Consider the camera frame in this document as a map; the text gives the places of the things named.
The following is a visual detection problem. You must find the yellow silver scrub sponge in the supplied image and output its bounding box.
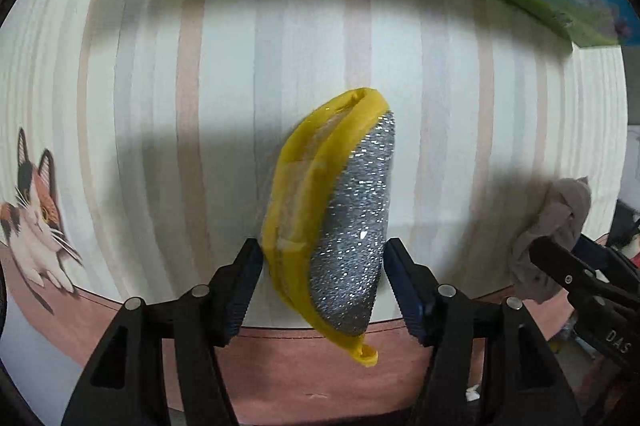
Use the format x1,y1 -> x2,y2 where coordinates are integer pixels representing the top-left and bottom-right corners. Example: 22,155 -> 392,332
260,88 -> 395,366

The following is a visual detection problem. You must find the grey sock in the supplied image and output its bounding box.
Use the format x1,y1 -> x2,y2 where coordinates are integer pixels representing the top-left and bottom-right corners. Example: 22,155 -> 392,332
509,177 -> 591,303

